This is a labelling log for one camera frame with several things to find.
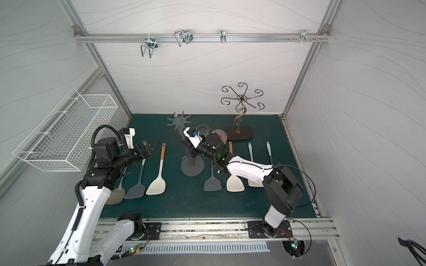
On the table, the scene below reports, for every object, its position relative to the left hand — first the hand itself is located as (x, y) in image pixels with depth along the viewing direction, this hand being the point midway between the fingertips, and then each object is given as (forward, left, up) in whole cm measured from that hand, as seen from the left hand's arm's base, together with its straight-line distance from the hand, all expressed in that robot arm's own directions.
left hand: (153, 145), depth 71 cm
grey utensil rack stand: (+4, -13, -26) cm, 29 cm away
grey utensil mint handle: (-6, -25, -26) cm, 37 cm away
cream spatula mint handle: (-6, -46, -24) cm, 52 cm away
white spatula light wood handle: (-6, -38, -26) cm, 46 cm away
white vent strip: (-34, -17, -28) cm, 47 cm away
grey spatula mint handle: (+17, -60, -27) cm, 68 cm away
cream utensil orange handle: (-8, +3, -27) cm, 28 cm away
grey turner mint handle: (-11, +13, -26) cm, 31 cm away
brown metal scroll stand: (+30, -39, -27) cm, 56 cm away
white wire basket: (-2, +36, +5) cm, 36 cm away
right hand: (+6, -12, -1) cm, 14 cm away
